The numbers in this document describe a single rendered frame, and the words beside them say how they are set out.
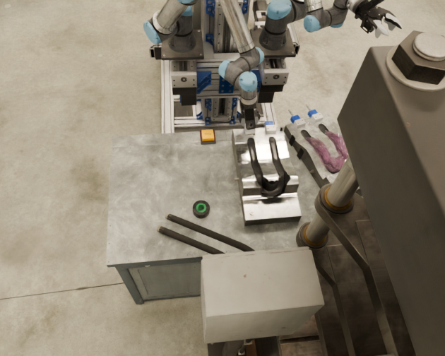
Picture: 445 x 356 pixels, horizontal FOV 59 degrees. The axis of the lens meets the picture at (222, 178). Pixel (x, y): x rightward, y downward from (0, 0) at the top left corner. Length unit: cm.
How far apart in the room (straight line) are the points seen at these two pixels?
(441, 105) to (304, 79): 297
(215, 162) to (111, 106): 157
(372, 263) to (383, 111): 46
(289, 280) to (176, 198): 96
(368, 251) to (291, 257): 19
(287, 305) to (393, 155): 50
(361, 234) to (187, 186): 105
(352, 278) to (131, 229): 100
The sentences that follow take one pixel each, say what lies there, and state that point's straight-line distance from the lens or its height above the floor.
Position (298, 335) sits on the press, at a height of 79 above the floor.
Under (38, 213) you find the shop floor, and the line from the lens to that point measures 296.
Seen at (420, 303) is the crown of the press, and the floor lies 187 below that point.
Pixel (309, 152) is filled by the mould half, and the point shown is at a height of 90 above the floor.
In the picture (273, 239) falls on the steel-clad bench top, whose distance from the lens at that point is 182.
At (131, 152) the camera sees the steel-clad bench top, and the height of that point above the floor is 80.
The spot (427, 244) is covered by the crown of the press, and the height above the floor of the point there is 194.
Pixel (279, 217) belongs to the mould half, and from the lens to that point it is 181.
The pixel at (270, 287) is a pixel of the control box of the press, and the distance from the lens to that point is 104.
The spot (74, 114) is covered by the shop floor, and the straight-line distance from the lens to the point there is 339.
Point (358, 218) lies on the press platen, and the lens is 110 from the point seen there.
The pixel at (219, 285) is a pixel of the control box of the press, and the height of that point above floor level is 147.
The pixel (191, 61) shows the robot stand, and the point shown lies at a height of 99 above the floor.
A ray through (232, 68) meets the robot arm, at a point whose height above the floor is 128.
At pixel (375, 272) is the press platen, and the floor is 154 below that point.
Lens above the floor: 246
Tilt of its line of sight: 58 degrees down
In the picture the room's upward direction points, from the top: 5 degrees clockwise
